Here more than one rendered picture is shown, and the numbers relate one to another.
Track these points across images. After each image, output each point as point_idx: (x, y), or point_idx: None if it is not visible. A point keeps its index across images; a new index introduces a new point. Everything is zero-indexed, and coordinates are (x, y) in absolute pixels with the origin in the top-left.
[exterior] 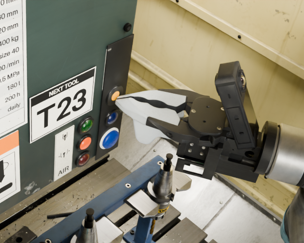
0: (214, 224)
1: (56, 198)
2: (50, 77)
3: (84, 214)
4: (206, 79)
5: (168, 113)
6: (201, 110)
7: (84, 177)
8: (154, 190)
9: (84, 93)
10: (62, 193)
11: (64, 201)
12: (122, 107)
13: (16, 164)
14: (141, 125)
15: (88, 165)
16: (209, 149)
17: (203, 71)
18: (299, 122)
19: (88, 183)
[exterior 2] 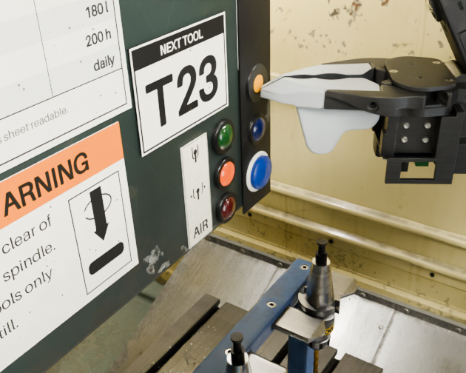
0: (382, 358)
1: (165, 371)
2: (157, 13)
3: (223, 356)
4: (321, 168)
5: (355, 82)
6: (406, 68)
7: (195, 334)
8: (311, 301)
9: (214, 66)
10: (171, 362)
11: (177, 371)
12: (277, 93)
13: (124, 200)
14: (313, 118)
15: (196, 318)
16: (441, 121)
17: (313, 160)
18: (461, 183)
19: (203, 341)
